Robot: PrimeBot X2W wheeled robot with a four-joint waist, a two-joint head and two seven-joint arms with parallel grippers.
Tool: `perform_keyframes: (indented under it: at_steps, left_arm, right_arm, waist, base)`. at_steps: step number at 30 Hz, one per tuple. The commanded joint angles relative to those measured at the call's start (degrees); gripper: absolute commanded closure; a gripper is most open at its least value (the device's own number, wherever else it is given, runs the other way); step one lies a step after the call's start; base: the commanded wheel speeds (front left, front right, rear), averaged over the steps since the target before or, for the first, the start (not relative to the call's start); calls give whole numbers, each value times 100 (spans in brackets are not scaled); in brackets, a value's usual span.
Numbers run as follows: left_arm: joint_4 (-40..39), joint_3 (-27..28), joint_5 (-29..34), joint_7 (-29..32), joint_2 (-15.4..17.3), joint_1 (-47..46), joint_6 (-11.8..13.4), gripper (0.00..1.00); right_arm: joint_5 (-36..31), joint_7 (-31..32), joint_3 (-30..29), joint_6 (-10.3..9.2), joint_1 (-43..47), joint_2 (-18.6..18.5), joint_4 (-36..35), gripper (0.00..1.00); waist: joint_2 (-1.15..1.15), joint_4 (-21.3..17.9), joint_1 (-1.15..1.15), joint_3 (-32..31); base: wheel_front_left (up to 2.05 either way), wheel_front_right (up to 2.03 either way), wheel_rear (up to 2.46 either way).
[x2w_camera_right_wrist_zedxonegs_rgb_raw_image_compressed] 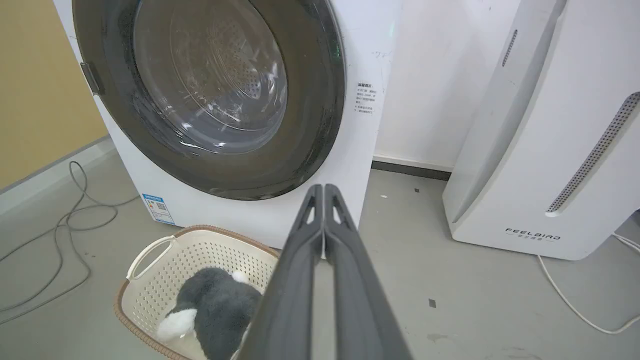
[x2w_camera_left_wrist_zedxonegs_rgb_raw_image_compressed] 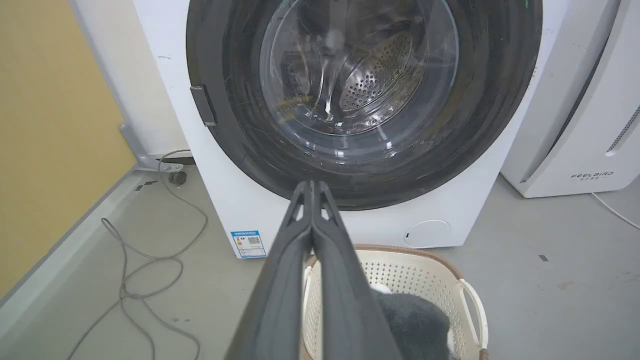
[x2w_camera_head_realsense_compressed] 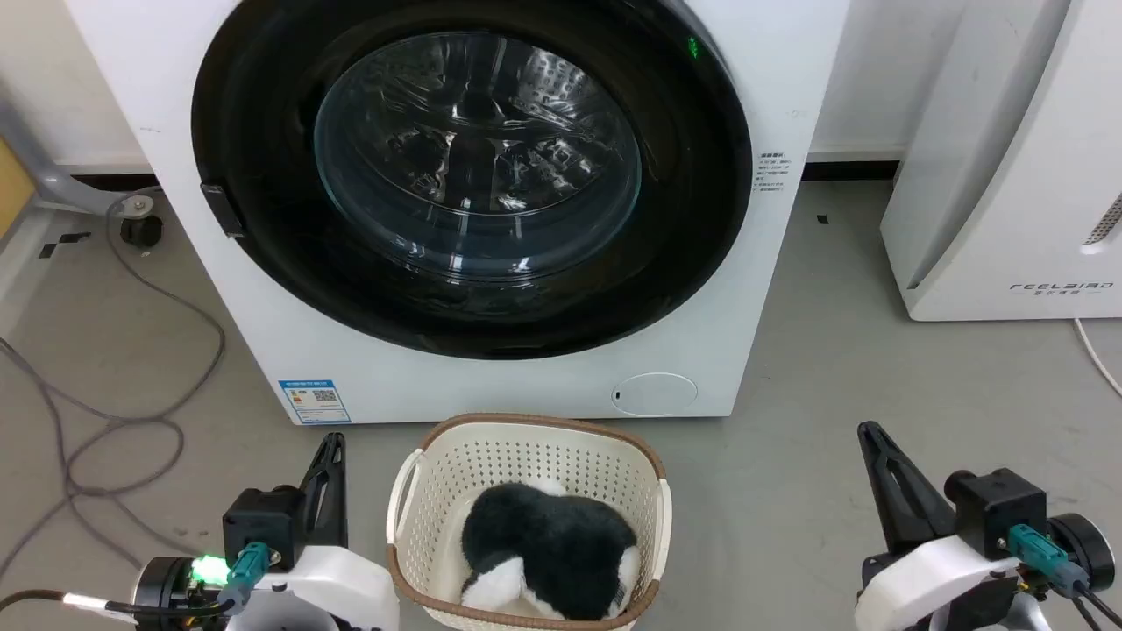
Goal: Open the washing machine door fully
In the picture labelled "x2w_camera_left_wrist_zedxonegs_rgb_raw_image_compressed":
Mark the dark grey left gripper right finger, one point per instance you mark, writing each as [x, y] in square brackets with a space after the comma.
[345, 295]

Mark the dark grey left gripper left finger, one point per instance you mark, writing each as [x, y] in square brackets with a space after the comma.
[280, 290]

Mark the dark round washing machine door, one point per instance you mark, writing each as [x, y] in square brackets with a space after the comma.
[475, 115]

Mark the white front-load washing machine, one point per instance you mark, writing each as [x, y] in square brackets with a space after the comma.
[235, 195]

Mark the white cloth item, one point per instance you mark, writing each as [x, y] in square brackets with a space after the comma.
[382, 288]

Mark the blue energy label sticker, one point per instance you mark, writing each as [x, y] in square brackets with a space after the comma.
[248, 244]

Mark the dark grey fuzzy garment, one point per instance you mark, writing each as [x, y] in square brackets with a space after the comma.
[417, 325]

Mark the cream perforated laundry basket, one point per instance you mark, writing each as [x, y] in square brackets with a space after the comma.
[425, 272]

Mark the grey wheeled stand base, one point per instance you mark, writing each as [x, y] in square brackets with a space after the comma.
[150, 160]

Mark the white Feelbird air appliance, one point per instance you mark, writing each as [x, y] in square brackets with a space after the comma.
[575, 130]

